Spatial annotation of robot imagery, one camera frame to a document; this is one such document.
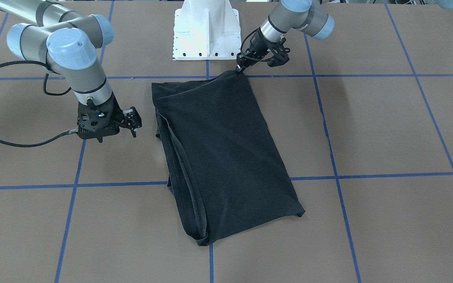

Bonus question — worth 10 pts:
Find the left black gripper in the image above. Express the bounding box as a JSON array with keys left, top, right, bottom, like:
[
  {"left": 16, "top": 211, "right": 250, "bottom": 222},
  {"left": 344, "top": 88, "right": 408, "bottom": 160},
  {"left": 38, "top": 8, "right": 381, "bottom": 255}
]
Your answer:
[{"left": 235, "top": 28, "right": 270, "bottom": 74}]

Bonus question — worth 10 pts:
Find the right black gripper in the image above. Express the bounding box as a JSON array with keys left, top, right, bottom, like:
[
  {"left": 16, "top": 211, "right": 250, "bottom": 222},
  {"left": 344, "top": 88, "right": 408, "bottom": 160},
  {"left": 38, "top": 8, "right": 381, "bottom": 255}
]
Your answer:
[{"left": 93, "top": 94, "right": 142, "bottom": 138}]

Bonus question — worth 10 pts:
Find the black graphic t-shirt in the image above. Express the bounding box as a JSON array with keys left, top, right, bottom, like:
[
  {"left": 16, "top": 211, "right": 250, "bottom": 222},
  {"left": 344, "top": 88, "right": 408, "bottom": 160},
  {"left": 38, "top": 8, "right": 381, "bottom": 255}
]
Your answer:
[{"left": 151, "top": 70, "right": 304, "bottom": 246}]

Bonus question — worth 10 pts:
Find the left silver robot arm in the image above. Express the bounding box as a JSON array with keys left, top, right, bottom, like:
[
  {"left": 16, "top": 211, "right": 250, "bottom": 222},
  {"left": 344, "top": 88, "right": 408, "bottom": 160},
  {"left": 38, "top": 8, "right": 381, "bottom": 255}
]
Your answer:
[{"left": 235, "top": 0, "right": 335, "bottom": 73}]

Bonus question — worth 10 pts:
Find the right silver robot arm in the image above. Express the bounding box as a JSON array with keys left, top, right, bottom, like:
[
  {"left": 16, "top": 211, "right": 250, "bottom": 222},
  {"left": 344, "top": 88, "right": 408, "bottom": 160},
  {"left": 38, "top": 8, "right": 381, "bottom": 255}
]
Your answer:
[{"left": 0, "top": 0, "right": 142, "bottom": 142}]

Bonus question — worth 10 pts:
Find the black braided cable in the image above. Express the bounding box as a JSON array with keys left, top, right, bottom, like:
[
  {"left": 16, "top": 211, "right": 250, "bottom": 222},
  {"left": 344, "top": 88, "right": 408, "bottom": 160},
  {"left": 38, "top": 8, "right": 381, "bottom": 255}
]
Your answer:
[
  {"left": 240, "top": 28, "right": 278, "bottom": 63},
  {"left": 0, "top": 60, "right": 79, "bottom": 148}
]

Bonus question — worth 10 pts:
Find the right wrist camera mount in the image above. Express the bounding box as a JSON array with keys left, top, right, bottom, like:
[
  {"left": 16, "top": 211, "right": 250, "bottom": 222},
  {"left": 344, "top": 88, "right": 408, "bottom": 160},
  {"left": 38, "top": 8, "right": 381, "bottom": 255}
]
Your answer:
[{"left": 77, "top": 103, "right": 120, "bottom": 143}]

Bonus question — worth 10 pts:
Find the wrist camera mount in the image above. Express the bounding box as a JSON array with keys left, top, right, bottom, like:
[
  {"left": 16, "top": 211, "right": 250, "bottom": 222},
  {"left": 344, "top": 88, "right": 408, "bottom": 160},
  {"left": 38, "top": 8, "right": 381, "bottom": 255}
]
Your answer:
[
  {"left": 77, "top": 103, "right": 120, "bottom": 143},
  {"left": 266, "top": 37, "right": 291, "bottom": 67}
]

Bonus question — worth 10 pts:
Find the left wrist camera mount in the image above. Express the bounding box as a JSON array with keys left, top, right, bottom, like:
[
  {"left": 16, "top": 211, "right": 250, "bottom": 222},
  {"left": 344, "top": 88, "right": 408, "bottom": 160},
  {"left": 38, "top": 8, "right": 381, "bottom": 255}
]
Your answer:
[{"left": 266, "top": 37, "right": 291, "bottom": 67}]

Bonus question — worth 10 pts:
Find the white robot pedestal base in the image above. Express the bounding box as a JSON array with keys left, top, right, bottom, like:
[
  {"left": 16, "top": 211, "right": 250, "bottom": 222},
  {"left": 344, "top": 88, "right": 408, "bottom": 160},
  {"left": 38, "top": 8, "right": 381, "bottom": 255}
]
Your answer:
[{"left": 172, "top": 0, "right": 241, "bottom": 61}]

